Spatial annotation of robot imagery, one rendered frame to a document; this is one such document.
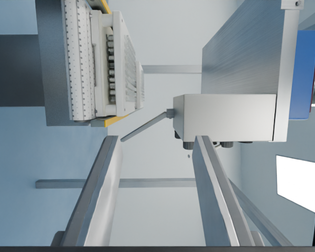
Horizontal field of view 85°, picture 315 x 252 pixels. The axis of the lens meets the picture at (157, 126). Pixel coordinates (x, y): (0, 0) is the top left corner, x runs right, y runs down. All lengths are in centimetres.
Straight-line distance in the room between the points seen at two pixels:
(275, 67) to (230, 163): 374
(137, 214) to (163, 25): 419
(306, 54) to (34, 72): 69
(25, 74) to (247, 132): 60
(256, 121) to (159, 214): 381
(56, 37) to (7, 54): 22
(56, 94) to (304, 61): 57
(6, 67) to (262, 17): 69
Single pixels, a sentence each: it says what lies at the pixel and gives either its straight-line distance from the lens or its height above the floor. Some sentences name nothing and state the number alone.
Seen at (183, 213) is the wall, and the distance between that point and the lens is 417.
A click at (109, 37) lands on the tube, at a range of 51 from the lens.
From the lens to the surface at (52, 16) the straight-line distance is 50.
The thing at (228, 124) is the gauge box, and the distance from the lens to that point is 40.
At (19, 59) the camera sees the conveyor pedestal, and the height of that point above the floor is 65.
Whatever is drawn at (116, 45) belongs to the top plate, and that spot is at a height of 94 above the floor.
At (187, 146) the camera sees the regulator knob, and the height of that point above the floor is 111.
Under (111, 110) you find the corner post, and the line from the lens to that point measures 44.
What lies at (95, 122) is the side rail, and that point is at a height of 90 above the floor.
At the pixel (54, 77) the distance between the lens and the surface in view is 47.
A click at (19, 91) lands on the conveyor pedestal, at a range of 64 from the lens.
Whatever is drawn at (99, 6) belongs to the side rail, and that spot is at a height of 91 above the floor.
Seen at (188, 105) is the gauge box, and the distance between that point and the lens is 37.
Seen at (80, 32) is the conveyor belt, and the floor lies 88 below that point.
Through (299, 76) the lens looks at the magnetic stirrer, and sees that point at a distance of 52.
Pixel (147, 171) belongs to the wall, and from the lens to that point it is 384.
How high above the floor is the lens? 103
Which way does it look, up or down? 1 degrees up
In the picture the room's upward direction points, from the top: 90 degrees clockwise
